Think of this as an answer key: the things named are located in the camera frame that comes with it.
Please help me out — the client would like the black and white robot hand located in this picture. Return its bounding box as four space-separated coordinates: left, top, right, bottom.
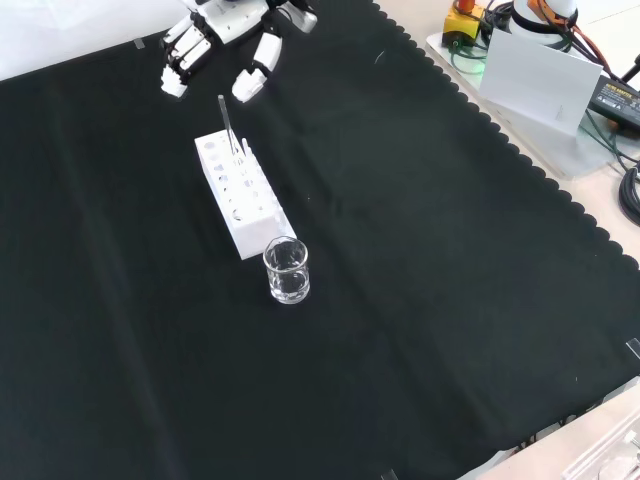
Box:
159 0 319 104

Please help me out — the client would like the white test tube rack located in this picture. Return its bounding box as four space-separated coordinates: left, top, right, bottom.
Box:
193 130 297 261

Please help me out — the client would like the yellow stop button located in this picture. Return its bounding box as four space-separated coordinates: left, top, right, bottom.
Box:
443 0 487 52

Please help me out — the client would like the small clear glass beaker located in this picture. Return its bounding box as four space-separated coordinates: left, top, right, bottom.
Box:
262 236 309 305

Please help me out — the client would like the black bench cloth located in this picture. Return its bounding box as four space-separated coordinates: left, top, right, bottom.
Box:
0 0 640 480

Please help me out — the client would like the pale board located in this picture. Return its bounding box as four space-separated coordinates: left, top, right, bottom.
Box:
478 27 604 137

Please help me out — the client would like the black power adapter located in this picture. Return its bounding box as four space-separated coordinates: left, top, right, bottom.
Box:
586 73 640 127

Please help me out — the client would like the clear acrylic stand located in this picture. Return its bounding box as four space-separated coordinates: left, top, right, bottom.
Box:
562 412 640 480

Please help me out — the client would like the green cable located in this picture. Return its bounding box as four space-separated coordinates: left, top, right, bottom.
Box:
579 107 640 174

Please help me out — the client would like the black cable bundle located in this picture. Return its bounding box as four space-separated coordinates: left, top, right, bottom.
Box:
618 167 640 226

